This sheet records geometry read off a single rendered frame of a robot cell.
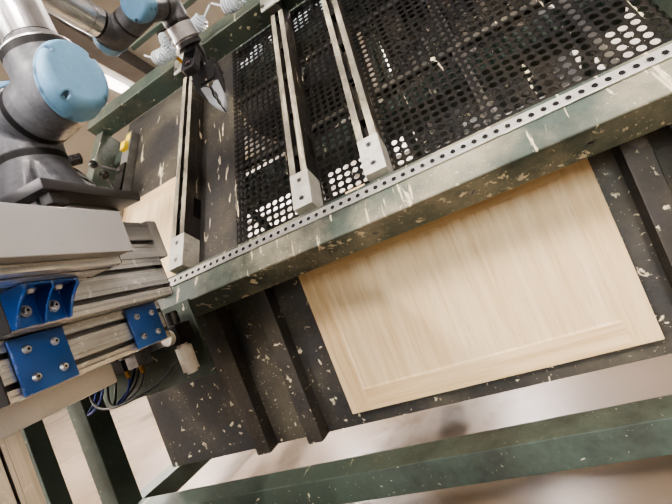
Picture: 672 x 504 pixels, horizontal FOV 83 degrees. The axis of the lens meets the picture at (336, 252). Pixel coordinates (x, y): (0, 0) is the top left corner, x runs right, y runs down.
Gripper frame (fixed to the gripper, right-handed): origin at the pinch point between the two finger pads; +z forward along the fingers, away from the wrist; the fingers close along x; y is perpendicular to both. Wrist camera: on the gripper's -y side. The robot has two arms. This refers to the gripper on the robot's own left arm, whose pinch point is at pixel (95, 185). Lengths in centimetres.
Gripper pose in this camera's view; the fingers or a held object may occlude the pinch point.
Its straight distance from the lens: 194.0
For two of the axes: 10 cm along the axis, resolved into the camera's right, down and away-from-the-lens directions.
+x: 4.4, 6.8, -5.9
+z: 4.8, 3.8, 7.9
